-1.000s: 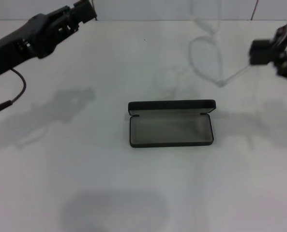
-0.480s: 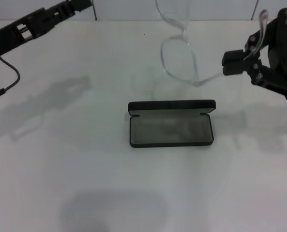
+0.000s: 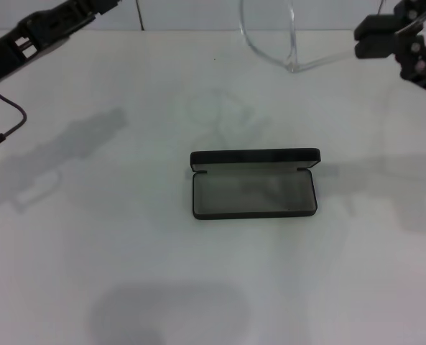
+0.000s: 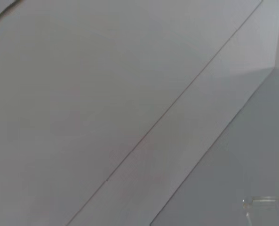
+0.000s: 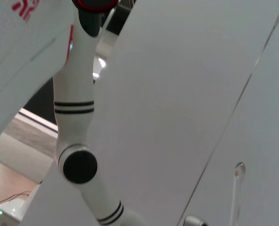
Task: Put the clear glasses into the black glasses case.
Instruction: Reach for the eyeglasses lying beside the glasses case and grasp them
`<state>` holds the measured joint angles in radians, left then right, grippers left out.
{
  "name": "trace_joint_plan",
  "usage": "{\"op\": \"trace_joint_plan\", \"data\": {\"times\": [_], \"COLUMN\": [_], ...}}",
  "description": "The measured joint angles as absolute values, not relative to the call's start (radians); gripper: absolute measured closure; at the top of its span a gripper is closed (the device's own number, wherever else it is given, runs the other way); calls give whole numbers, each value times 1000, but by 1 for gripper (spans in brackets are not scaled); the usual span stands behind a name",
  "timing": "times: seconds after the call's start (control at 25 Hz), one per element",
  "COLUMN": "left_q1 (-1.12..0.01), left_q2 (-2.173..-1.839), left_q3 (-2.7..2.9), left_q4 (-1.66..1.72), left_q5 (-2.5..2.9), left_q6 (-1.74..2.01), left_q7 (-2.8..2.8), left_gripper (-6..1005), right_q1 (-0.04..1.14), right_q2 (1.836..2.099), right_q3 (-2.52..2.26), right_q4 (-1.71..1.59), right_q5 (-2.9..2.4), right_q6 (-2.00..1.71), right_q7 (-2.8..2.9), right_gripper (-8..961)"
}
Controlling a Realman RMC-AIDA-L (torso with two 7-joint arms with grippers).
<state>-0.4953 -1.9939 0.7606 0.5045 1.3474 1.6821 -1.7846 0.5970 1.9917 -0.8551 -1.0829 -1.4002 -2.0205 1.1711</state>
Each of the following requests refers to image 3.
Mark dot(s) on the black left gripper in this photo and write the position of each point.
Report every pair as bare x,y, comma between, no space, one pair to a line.
0,59

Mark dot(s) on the clear white glasses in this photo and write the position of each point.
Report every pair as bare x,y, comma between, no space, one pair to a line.
266,28

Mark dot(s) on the black glasses case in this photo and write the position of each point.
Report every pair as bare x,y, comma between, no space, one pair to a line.
252,194

